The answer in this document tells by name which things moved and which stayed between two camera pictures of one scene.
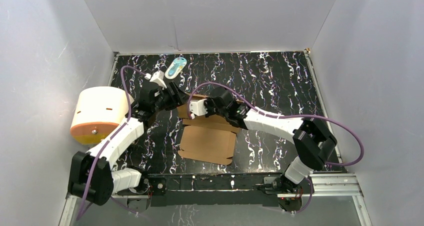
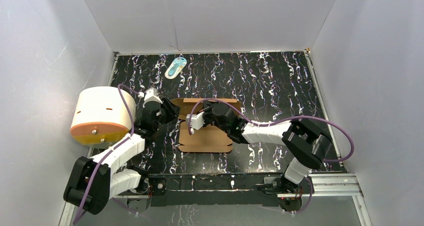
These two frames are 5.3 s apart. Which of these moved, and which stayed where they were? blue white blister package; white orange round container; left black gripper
Moved: left black gripper
Stayed: blue white blister package; white orange round container
